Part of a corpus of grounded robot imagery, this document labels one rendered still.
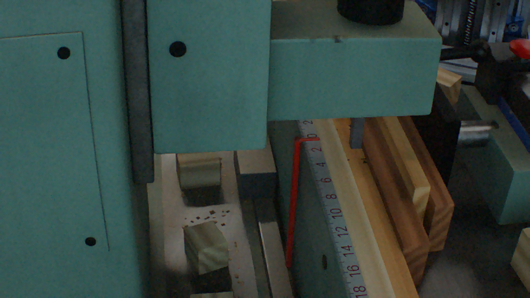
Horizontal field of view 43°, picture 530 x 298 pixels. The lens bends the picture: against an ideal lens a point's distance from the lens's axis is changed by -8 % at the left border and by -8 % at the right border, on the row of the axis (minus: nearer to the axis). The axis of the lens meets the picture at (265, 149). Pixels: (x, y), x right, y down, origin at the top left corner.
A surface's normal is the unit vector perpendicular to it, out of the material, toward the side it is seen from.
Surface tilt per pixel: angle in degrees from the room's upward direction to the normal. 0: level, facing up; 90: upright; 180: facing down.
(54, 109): 90
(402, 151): 0
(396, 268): 0
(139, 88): 90
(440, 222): 90
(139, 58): 90
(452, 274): 0
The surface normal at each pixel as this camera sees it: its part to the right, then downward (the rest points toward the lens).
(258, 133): 0.13, 0.58
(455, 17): -0.26, 0.56
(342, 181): 0.04, -0.81
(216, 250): 0.47, 0.52
